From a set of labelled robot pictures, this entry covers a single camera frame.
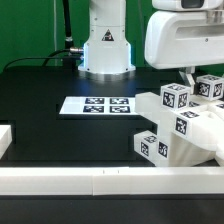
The white marker base plate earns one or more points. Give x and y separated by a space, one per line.
98 106

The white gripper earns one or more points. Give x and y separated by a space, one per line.
185 33

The white marker cube front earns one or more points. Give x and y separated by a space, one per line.
174 96

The white chair seat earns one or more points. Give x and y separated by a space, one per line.
186 151

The white front wall rail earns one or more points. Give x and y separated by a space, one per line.
111 181

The white marker cube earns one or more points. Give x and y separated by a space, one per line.
174 96
210 87

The white chair back frame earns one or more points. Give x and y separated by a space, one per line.
201 124

